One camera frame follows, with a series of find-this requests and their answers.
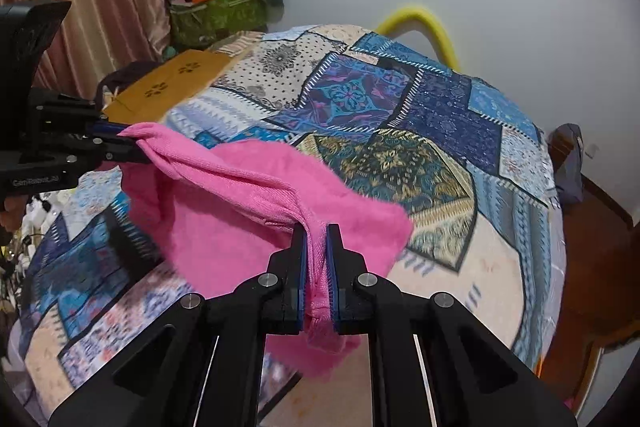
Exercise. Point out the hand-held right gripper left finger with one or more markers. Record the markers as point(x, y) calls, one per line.
point(300, 282)

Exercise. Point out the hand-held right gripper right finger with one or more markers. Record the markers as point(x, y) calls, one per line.
point(332, 282)

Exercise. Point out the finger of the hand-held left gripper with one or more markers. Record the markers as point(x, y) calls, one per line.
point(107, 128)
point(122, 152)

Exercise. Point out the pink button shirt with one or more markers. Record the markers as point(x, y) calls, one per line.
point(240, 217)

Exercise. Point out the person's left hand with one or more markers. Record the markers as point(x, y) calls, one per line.
point(9, 214)

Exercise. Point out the yellow paw print mat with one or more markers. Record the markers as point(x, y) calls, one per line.
point(170, 82)

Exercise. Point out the patchwork printed blanket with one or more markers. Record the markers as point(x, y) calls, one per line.
point(400, 147)

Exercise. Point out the green storage bag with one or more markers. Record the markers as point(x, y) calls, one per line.
point(220, 19)

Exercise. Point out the grey backpack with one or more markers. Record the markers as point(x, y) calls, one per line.
point(567, 162)

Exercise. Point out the yellow foam tube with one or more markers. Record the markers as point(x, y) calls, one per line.
point(425, 19)

